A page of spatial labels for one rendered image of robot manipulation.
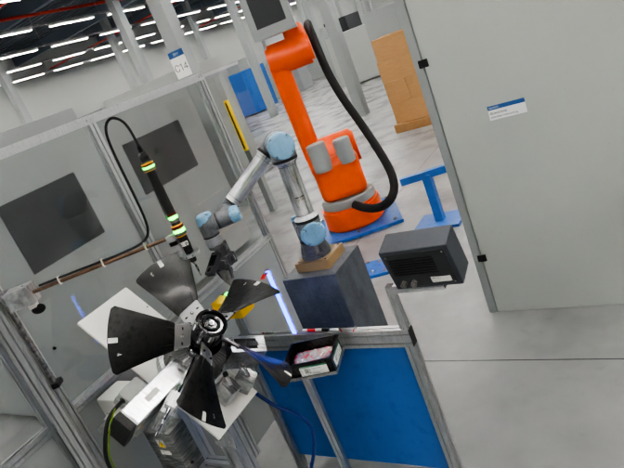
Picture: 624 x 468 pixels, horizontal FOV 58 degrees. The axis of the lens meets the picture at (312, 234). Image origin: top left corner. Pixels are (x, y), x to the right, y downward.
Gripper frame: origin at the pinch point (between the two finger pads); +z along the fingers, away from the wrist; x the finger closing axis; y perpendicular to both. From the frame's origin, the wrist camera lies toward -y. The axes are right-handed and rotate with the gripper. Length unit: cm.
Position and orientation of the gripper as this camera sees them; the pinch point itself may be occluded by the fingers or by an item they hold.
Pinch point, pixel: (230, 285)
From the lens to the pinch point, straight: 261.5
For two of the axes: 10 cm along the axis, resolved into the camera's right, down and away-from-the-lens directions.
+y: 4.5, -4.5, 7.7
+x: -8.2, 1.4, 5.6
